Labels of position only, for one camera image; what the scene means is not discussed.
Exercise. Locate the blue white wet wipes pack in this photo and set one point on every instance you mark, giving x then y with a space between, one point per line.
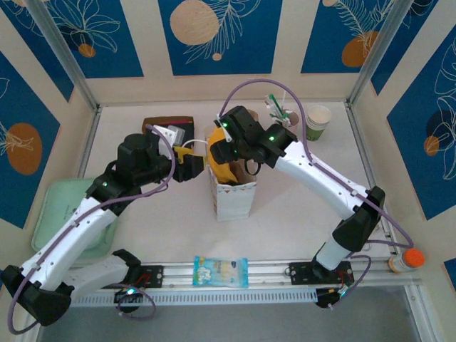
221 270

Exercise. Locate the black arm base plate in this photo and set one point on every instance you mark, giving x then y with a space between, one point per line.
299 272
153 276

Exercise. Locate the orange capped bottle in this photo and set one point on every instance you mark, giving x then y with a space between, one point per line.
409 260

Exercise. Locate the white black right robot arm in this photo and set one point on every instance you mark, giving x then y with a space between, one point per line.
320 174

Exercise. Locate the green white paper cup stack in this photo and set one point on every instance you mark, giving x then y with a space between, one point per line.
318 117

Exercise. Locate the aluminium frame post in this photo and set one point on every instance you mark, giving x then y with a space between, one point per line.
379 46
60 46

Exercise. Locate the mint green zip pouch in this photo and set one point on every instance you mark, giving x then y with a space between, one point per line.
60 203

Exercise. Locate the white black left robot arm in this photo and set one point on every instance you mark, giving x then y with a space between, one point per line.
71 238

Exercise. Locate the white patterned paper gift bag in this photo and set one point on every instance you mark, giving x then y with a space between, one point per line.
233 203

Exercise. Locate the brown cardboard napkin box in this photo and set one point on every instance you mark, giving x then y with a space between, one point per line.
156 121

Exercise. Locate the brown pulp cup carrier stack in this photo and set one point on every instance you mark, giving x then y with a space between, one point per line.
253 114

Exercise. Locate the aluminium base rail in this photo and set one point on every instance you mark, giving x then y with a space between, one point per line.
270 274

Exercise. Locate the aluminium side rail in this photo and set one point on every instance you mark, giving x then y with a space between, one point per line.
89 142
360 142

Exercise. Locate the black base electronics module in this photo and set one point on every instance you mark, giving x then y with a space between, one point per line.
124 301
326 301

